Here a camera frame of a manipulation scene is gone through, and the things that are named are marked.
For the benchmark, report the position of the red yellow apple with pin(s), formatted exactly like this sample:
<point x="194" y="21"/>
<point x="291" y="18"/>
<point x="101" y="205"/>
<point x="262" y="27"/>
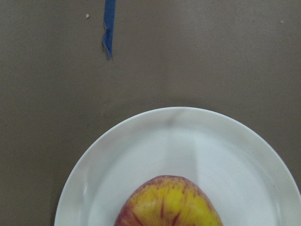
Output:
<point x="168" y="201"/>

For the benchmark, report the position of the white round plate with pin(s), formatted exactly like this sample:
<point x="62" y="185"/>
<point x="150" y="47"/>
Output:
<point x="244" y="178"/>

